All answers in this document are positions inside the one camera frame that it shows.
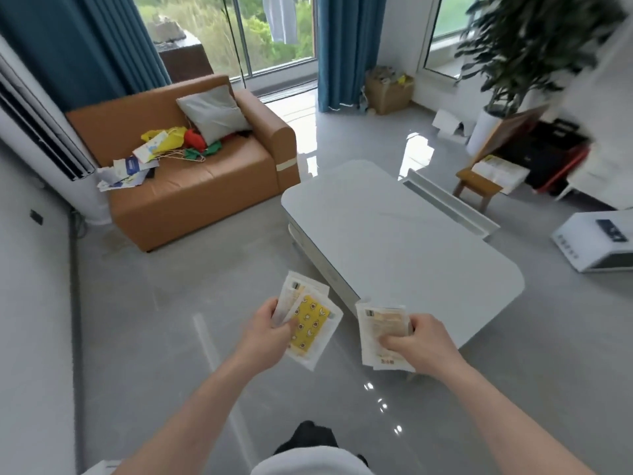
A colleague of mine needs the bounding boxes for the person's right forearm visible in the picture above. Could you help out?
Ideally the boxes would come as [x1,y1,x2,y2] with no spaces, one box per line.
[431,362,600,475]

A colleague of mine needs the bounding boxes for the brown stand with rock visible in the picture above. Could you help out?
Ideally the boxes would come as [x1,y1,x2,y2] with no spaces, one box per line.
[150,14,214,85]

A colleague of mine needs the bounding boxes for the person's white shirt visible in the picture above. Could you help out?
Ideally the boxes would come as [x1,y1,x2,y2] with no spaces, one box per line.
[249,444,370,475]

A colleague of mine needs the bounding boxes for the person's right hand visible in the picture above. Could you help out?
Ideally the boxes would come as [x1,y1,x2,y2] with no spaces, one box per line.
[381,313,467,376]

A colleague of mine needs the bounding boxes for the brown leather sofa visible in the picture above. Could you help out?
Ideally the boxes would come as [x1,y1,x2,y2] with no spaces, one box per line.
[65,74,301,253]

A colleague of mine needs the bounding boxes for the white folded carton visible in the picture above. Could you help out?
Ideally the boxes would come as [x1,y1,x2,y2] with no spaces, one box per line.
[431,109,476,145]

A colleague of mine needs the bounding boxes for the narrow teal curtain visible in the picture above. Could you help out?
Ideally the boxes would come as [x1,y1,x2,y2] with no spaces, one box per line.
[314,0,388,113]

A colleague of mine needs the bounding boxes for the wide teal curtain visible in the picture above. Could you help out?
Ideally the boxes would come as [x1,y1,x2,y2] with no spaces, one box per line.
[0,0,174,115]

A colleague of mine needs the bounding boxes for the small wooden stool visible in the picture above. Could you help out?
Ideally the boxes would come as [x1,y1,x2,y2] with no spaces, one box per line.
[453,167,504,214]

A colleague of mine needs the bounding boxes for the grey cushion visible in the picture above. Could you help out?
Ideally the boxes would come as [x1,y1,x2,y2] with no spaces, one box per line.
[175,86,253,144]

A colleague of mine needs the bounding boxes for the cardboard box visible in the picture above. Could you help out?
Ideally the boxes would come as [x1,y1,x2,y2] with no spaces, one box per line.
[364,66,415,116]

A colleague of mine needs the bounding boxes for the glass sliding door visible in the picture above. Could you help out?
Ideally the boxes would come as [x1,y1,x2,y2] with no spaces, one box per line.
[133,0,318,101]

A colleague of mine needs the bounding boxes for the white standing air conditioner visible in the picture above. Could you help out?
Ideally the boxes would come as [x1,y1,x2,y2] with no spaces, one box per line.
[0,33,113,227]

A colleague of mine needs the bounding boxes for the white framed window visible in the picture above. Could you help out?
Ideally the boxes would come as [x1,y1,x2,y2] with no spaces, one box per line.
[417,0,488,80]

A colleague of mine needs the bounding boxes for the yellow patterned packet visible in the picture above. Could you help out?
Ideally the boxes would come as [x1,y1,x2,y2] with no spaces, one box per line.
[286,294,343,372]

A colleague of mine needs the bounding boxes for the white and beige packet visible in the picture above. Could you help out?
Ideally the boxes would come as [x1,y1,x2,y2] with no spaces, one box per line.
[354,300,417,373]

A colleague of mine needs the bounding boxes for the hanging grey garment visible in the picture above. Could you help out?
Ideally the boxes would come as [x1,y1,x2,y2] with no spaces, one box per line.
[261,0,300,45]

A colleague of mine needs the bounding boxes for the white and yellow box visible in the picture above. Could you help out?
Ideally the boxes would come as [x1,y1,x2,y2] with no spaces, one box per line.
[471,154,531,196]

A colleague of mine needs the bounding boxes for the green cloth item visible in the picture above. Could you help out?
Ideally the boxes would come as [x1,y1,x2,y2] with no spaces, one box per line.
[184,141,223,162]

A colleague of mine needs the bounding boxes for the person's left hand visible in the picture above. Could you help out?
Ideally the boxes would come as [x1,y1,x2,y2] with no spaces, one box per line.
[232,297,298,374]

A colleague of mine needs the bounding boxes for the black and red case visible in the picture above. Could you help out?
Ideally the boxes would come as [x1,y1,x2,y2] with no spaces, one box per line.
[498,120,592,194]

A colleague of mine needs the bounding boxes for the pile of white papers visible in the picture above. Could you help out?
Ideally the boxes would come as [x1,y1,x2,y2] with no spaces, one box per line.
[95,143,161,193]

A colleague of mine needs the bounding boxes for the white cabinet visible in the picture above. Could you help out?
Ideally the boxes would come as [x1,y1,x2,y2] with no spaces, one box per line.
[555,23,633,204]

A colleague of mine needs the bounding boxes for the green potted plant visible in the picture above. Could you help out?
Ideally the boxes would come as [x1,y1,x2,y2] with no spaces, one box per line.
[454,0,630,120]

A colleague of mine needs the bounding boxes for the white flat appliance box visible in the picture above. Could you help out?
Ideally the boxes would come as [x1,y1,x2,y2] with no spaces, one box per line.
[551,209,633,274]

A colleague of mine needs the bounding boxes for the white packet with yellow label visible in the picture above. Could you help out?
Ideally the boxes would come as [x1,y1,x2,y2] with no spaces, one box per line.
[273,271,330,326]

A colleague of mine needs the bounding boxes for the wooden framed board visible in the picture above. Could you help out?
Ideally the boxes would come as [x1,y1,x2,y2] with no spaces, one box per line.
[467,103,551,167]

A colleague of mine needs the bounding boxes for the long white panel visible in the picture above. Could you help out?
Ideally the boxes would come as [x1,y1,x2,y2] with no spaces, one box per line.
[401,168,501,240]

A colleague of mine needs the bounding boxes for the person's black trousers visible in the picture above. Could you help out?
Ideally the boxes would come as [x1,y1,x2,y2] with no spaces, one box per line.
[273,420,370,468]

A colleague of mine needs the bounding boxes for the white coffee table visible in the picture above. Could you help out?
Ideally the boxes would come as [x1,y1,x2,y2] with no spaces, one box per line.
[280,159,525,382]

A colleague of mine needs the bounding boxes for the white plant pot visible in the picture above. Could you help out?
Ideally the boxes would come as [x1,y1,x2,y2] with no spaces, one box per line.
[466,105,506,159]

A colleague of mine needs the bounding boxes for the person's left forearm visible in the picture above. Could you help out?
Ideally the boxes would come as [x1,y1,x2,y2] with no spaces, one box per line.
[111,352,259,475]

